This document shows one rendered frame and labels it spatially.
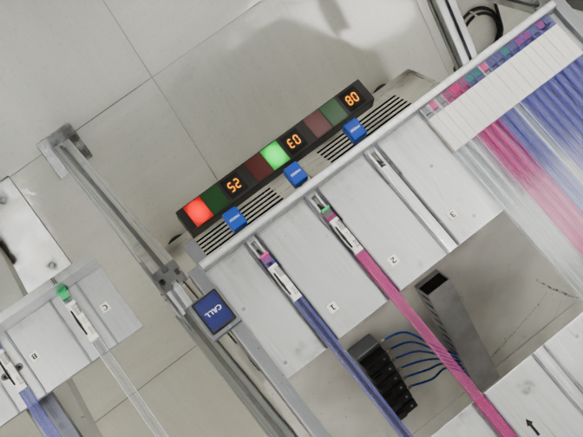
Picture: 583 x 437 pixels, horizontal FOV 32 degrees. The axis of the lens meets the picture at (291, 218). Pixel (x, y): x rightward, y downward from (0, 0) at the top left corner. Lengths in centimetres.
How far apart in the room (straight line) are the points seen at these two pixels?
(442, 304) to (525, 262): 21
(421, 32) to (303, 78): 31
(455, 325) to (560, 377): 37
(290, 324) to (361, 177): 24
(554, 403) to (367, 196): 39
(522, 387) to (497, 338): 49
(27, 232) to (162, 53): 46
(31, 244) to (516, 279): 97
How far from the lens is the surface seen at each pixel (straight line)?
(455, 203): 146
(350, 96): 151
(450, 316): 176
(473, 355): 183
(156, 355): 232
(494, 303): 187
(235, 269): 142
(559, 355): 145
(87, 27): 202
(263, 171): 146
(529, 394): 143
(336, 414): 179
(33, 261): 213
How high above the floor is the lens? 192
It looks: 56 degrees down
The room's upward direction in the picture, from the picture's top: 129 degrees clockwise
